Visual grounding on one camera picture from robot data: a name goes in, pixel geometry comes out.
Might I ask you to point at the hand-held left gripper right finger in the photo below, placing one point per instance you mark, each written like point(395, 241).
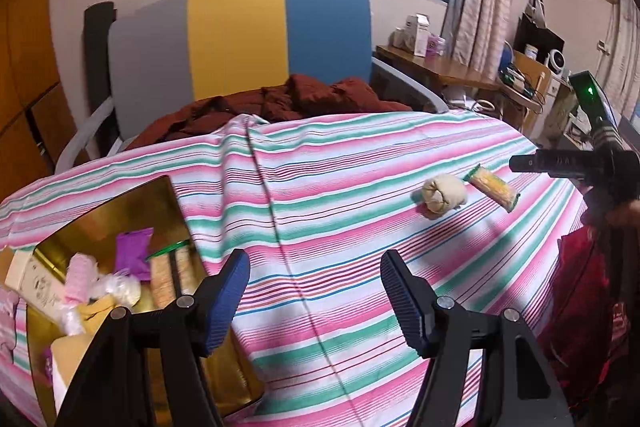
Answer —
point(405, 302)

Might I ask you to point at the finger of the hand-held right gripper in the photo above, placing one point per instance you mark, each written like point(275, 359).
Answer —
point(550, 164)

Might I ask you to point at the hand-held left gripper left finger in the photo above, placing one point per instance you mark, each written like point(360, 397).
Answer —
point(227, 302)

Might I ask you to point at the green yellow snack packet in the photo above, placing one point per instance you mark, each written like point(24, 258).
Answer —
point(492, 187)

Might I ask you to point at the clear biscuit packet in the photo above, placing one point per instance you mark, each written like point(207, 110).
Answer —
point(167, 277)

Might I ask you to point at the purple snack packet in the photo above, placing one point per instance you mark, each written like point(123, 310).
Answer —
point(132, 252)

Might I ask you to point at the white snack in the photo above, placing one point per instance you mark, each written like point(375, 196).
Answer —
point(120, 289)

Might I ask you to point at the cream bun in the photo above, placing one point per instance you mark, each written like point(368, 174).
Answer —
point(445, 194)

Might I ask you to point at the gold tin box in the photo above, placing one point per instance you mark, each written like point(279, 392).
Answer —
point(145, 207)

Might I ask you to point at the pink snack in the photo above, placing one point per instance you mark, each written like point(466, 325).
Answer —
point(80, 279)

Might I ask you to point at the brown square packet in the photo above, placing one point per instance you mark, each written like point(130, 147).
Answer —
point(70, 357)

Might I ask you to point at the beige printed carton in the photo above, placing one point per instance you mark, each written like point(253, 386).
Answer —
point(35, 284)

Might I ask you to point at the person's right hand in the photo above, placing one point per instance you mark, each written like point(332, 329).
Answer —
point(626, 213)

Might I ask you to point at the white power strip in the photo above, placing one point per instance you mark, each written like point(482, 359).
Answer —
point(515, 79)

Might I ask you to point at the wooden shelf unit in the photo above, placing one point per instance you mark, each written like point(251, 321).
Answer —
point(530, 67)

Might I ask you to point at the small white fan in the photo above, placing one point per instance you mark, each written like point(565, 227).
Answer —
point(556, 60)

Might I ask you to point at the pink green striped tablecloth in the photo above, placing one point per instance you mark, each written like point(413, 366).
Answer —
point(350, 187)

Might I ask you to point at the black box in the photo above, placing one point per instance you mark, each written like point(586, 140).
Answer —
point(540, 37)

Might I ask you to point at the wooden desk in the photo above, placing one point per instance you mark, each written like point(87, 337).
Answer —
point(450, 69)

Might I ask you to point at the red garment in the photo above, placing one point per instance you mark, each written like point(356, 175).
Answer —
point(580, 307)

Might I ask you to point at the white hanging bag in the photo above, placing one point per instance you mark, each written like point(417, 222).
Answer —
point(535, 9)

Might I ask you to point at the white carton box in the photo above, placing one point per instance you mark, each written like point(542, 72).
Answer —
point(417, 34)

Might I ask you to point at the white jar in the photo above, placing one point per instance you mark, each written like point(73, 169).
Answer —
point(399, 38)

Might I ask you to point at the dark red cloth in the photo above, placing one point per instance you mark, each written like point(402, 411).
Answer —
point(300, 99)

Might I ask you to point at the grey yellow blue chair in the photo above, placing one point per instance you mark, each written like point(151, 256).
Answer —
point(235, 37)

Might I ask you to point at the black upright panel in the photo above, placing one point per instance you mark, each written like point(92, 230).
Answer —
point(97, 57)

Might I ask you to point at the orange wooden wardrobe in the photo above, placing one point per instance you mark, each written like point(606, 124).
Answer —
point(25, 57)

